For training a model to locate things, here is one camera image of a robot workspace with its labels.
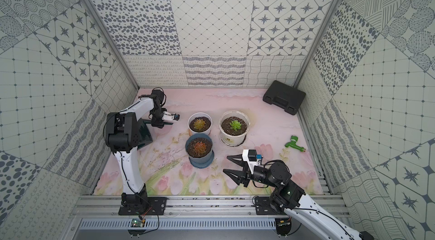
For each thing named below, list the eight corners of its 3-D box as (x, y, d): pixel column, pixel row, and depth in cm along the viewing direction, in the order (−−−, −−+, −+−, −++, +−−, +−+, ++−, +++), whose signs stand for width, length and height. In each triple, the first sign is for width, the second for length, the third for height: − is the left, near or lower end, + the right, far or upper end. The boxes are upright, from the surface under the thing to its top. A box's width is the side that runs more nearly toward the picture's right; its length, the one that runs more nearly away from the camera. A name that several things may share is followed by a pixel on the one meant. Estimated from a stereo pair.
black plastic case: (260, 102, 116) (262, 96, 111) (273, 83, 128) (275, 77, 123) (294, 117, 107) (297, 112, 103) (304, 96, 120) (308, 90, 115)
